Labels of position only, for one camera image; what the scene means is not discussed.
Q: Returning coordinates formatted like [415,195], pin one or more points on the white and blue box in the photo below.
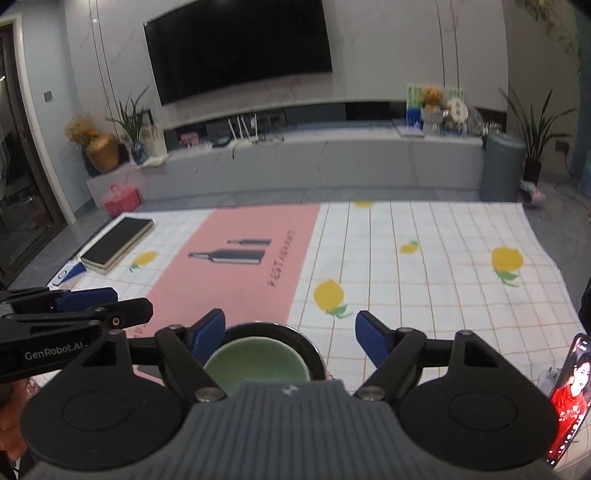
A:
[67,274]

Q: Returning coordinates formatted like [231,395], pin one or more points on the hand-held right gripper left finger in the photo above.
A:
[210,334]

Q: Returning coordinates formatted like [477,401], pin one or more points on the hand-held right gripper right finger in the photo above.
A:
[369,334]

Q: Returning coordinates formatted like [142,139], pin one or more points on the pink picture card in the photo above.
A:
[189,140]

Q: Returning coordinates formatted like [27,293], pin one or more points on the smartphone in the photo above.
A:
[572,401]

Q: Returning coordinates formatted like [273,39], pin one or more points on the white printed bag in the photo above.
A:
[154,138]

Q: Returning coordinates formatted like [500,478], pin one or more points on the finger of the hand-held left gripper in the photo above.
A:
[129,311]
[83,299]

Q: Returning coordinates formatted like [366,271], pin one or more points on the pink storage box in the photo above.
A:
[121,201]

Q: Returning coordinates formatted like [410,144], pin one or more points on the black book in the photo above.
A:
[115,240]

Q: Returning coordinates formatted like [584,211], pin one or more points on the marble TV console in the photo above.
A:
[323,161]

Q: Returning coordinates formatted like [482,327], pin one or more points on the green bowl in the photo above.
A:
[254,364]

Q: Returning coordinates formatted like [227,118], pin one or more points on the dried flower bunch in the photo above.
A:
[81,129]

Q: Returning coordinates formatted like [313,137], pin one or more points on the grey trash bin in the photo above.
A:
[501,166]

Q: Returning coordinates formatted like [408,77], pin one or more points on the white wrapped basket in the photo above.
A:
[432,123]

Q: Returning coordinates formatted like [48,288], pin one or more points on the teddy bear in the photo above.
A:
[433,97]

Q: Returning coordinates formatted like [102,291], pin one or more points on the wall socket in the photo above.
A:
[561,146]

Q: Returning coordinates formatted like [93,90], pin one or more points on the white notebook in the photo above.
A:
[408,131]

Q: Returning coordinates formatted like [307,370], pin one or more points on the wall television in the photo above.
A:
[240,46]

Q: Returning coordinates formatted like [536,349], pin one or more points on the person's left hand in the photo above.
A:
[11,415]

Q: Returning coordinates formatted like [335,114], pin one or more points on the plant in blue glass vase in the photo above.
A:
[138,152]

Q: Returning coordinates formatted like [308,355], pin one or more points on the golden vase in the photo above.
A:
[104,154]

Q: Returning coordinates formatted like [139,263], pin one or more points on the long-leaf potted plant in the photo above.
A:
[532,171]

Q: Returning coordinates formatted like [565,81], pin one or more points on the cream book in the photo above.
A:
[108,270]

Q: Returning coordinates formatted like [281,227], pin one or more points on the pink table mat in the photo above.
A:
[231,230]

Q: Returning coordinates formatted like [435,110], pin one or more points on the dark glass sliding door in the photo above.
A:
[27,184]

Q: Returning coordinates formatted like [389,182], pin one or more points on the pink slipper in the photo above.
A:
[533,194]

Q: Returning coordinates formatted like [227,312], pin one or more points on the steel bowl with orange base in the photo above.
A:
[314,357]

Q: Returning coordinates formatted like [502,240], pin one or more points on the patterned decor plate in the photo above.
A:
[475,122]

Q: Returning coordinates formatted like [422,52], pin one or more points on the white router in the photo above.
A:
[242,141]

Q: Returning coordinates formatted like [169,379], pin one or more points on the lemon checkered tablecloth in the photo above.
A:
[415,286]

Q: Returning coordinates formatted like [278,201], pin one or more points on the hanging vine plant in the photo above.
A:
[570,44]

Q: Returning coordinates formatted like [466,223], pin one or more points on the white round sign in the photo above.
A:
[458,110]

